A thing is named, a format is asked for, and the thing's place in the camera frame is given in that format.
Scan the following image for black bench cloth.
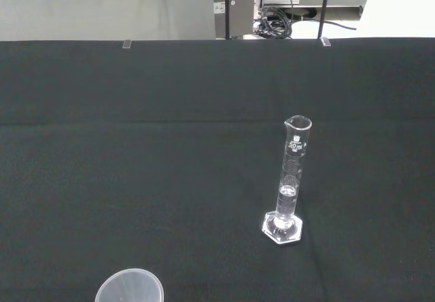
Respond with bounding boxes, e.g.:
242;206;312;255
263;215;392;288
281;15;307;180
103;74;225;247
0;36;435;302

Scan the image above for grey metal cabinet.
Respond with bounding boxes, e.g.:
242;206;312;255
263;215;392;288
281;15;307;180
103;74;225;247
212;0;256;40

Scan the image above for clear plastic funnel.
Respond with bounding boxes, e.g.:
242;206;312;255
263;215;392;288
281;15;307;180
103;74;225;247
94;267;164;302

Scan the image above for pale grey board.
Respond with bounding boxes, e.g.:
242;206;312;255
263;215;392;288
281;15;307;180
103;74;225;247
0;0;218;41

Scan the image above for black cable bundle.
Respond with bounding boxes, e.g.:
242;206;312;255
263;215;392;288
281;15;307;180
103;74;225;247
251;6;294;39

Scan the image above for long black cable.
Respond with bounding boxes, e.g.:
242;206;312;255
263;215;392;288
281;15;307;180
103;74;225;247
291;11;358;31

